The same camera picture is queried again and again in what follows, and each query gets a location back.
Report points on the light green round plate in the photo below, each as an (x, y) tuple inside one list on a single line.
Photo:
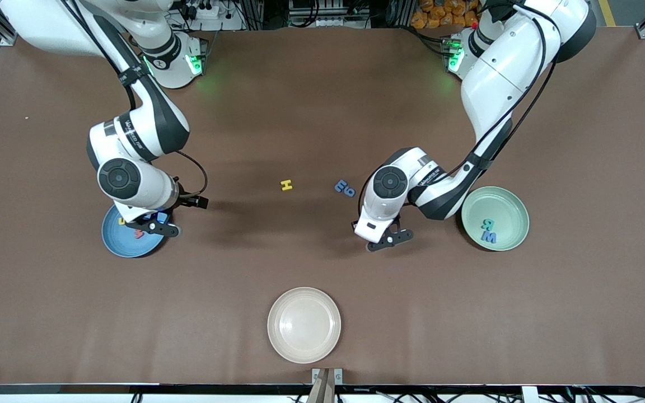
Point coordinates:
[(507, 212)]

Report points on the pile of orange objects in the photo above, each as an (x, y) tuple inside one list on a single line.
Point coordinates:
[(434, 17)]

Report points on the beige round plate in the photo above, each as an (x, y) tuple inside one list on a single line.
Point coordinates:
[(304, 324)]

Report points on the blue foam letter E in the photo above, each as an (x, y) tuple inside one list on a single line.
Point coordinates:
[(340, 185)]

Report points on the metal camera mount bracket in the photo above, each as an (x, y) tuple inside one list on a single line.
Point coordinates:
[(327, 389)]

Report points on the blue round plate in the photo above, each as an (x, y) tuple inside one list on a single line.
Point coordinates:
[(126, 246)]

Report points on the brown table cover sheet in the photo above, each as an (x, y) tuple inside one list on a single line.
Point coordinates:
[(322, 263)]

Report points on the blue foam letter W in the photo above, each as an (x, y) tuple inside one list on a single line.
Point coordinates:
[(489, 238)]

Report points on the teal foam letter R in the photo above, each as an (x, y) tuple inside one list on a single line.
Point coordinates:
[(485, 223)]

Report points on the grey equipment rack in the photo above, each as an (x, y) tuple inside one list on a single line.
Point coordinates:
[(328, 11)]

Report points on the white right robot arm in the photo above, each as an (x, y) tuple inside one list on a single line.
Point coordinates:
[(48, 25)]

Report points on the white power strip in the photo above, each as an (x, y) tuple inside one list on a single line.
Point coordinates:
[(205, 10)]

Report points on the small blue round foam letter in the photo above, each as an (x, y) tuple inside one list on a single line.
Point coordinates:
[(352, 193)]

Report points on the yellow foam letter H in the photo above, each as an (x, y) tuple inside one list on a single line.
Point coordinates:
[(286, 185)]

